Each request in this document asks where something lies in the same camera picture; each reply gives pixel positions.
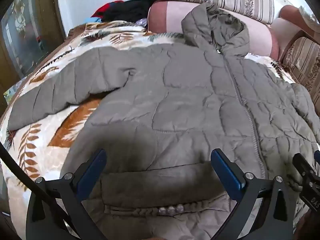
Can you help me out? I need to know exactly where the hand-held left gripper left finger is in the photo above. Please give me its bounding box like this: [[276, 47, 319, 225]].
[[26, 149, 108, 240]]

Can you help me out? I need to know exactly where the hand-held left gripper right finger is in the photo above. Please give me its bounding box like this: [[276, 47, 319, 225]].
[[210, 148, 295, 240]]

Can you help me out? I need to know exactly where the grey-green quilted jacket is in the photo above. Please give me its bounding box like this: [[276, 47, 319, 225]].
[[7, 3, 320, 240]]

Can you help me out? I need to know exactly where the leaf printed blanket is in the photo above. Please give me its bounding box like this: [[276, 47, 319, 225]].
[[0, 20, 308, 240]]

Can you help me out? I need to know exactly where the striped armchair with wooden arm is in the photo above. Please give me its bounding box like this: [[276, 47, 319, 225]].
[[279, 29, 320, 117]]

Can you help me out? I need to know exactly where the brown pink cushion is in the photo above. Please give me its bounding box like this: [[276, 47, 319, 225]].
[[279, 4, 314, 30]]

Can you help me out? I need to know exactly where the wooden cabinet with glass door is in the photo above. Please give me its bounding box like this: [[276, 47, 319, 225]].
[[0, 0, 66, 110]]

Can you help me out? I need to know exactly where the red cloth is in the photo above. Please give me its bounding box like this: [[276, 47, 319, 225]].
[[91, 2, 124, 18]]

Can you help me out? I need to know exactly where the black cloth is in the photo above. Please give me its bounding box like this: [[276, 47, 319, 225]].
[[102, 0, 158, 23]]

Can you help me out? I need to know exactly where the pink bolster pillow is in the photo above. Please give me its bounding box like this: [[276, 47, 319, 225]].
[[147, 0, 279, 62]]

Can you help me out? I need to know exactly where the black cable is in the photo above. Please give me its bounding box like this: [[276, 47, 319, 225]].
[[0, 144, 78, 240]]

